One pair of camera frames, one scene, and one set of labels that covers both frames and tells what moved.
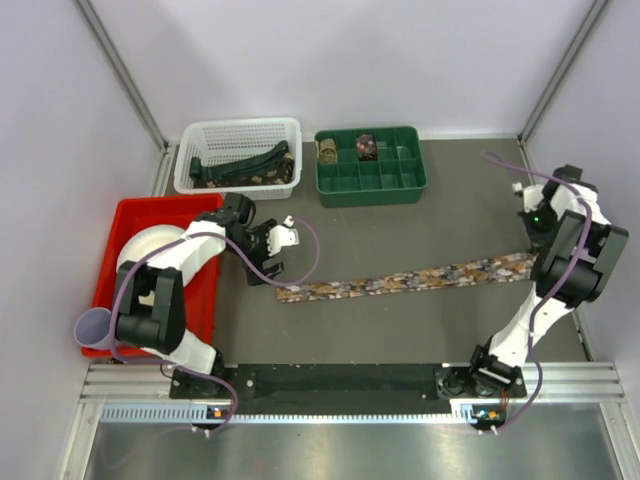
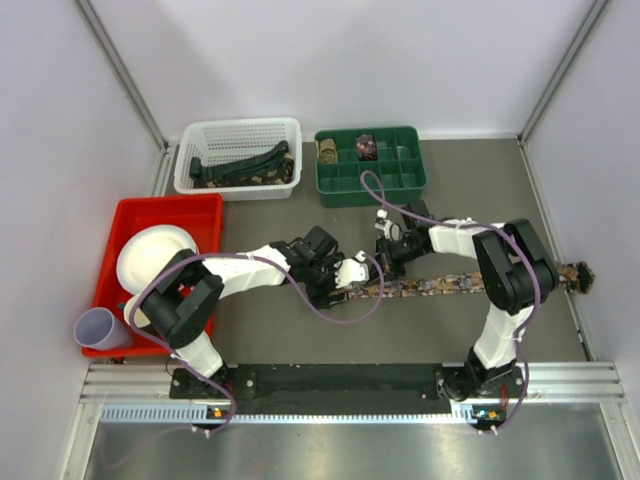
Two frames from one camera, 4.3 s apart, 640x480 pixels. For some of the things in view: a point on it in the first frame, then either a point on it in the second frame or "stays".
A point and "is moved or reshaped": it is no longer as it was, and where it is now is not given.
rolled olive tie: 326,150 stays
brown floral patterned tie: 506,268 is moved or reshaped
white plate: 144,242 stays
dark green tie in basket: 198,171 stays
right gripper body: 540,224 to 395,254
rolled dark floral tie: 367,147 stays
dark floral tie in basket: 280,173 stays
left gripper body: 254,244 to 320,281
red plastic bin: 201,283 stays
